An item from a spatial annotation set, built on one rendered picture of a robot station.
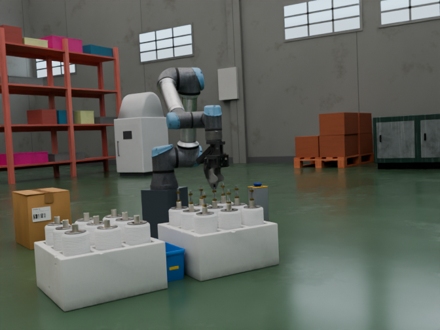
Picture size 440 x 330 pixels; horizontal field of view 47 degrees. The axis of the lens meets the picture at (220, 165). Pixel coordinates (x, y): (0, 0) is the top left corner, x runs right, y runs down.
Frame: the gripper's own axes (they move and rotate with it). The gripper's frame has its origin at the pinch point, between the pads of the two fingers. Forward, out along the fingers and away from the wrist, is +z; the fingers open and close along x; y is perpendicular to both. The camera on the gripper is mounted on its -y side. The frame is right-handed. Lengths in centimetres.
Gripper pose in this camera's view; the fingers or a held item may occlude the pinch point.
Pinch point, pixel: (213, 186)
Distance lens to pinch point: 221.8
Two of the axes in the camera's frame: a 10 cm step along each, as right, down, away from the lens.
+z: 0.5, 10.0, 0.6
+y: 7.0, 0.1, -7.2
